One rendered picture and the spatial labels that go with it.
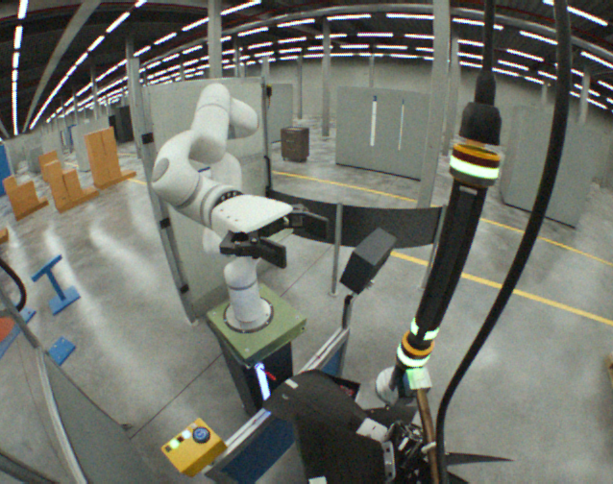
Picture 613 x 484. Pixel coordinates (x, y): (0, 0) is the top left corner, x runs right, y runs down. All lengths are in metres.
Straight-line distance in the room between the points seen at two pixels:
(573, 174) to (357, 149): 5.18
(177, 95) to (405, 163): 5.42
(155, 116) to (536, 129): 6.30
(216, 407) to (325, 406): 1.45
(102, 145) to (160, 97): 6.37
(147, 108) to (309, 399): 1.79
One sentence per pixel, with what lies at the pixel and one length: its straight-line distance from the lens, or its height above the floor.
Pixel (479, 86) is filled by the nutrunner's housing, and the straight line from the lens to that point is 0.24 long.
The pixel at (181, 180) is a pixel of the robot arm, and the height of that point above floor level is 1.72.
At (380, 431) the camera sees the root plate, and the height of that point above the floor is 1.18.
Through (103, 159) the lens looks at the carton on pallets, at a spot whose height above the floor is 0.77.
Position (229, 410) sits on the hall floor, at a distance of 2.06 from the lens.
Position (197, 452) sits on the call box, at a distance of 0.84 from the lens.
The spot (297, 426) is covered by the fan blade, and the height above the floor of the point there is 1.44.
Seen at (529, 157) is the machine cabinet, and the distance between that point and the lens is 6.46.
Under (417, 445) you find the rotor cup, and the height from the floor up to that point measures 1.26.
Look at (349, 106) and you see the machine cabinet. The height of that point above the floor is 1.55.
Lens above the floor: 1.84
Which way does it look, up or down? 31 degrees down
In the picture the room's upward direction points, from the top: straight up
